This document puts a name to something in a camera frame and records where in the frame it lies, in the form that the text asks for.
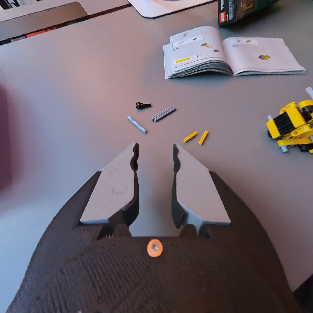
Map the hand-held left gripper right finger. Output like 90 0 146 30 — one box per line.
172 143 231 237

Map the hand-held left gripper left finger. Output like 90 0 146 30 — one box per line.
79 142 140 228

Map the light grey lego axle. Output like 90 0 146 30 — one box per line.
127 116 147 134

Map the yellow black lego vehicle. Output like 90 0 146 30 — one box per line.
266 87 313 154

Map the lego instruction booklet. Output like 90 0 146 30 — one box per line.
163 26 306 79

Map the lego set box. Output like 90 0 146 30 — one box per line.
218 0 282 27

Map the desk cable flap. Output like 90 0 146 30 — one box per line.
0 2 89 23

